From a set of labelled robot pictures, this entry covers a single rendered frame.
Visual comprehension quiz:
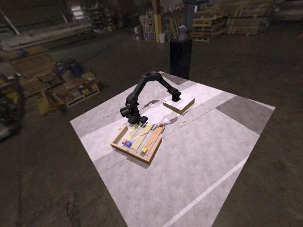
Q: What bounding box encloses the orange gridded flat strip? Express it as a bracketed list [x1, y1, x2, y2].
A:
[153, 126, 163, 135]

